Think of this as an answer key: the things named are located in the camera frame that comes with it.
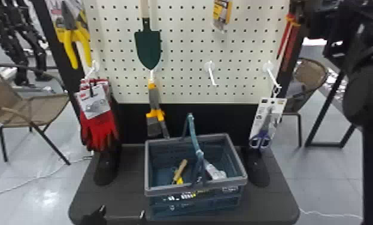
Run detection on blue basket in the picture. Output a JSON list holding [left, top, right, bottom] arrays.
[[143, 112, 248, 221]]

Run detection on grey tool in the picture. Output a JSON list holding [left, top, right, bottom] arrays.
[[203, 160, 228, 181]]

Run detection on red gloves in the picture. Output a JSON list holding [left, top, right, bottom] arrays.
[[75, 78, 120, 152]]

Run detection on yellow grey brush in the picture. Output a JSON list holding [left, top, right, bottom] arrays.
[[145, 80, 171, 139]]

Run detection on blue scissors on card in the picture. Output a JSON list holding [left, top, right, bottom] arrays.
[[248, 97, 288, 151]]

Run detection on white pegboard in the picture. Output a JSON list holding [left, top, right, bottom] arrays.
[[32, 0, 310, 188]]

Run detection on green trowel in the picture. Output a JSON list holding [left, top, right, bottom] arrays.
[[134, 0, 162, 71]]

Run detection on yellow pliers on card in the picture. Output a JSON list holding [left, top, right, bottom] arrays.
[[46, 0, 93, 71]]

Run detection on yellow black tool packet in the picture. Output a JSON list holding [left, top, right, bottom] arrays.
[[212, 0, 233, 32]]

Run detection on red hand tool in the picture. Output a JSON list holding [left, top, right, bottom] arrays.
[[275, 13, 302, 72]]

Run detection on wooden handled tool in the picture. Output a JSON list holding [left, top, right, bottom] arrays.
[[171, 158, 189, 186]]

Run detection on white cable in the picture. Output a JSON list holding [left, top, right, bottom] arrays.
[[0, 155, 93, 201], [298, 208, 363, 220]]

